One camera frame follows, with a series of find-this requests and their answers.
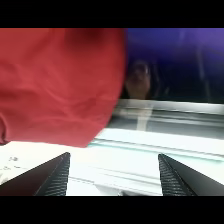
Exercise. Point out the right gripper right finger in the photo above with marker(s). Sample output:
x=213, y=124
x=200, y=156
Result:
x=181, y=180

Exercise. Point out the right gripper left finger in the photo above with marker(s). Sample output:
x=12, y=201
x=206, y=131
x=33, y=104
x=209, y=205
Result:
x=46, y=178

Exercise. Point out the red garment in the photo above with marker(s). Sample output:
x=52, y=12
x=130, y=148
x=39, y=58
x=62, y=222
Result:
x=60, y=86

